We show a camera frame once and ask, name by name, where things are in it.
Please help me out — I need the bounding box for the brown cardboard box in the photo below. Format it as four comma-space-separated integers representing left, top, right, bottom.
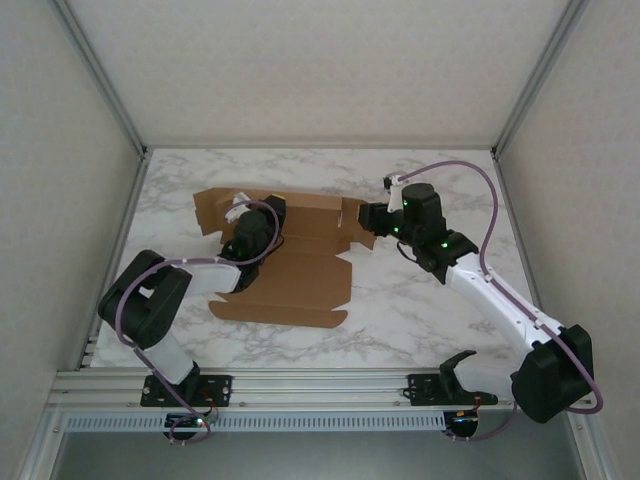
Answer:
193, 187, 377, 330

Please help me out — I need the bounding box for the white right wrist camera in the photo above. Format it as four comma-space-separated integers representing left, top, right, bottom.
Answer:
382, 172, 407, 211

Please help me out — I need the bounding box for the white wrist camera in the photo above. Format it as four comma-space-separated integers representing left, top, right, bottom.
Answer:
382, 172, 407, 211
224, 191, 251, 224

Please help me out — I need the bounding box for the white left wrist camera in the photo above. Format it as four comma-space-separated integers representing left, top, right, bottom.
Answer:
224, 191, 251, 224

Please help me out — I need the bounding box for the thin black right gripper cable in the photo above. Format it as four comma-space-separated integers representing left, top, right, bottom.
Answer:
396, 238, 426, 269

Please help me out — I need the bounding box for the thin aluminium table edge rail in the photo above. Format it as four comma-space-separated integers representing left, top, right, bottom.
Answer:
143, 144, 497, 152

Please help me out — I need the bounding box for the aluminium table side rail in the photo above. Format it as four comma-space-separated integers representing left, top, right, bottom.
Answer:
492, 149, 561, 370
74, 149, 152, 372

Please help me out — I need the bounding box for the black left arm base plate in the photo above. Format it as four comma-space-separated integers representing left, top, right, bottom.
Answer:
139, 373, 235, 409

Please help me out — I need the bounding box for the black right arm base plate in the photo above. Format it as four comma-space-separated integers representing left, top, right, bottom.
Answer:
407, 372, 501, 407

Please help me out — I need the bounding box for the wide aluminium mounting rail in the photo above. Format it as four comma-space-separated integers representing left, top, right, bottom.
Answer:
47, 368, 594, 412

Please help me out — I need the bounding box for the aluminium frame post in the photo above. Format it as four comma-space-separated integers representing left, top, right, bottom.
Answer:
19, 410, 69, 480
491, 0, 592, 159
47, 0, 150, 157
567, 409, 619, 480

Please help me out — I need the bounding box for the grey slotted cable duct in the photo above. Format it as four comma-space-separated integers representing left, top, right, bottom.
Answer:
64, 412, 446, 432

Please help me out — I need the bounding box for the aluminium lower frame post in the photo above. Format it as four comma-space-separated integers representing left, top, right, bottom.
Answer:
19, 410, 69, 480
567, 409, 619, 480

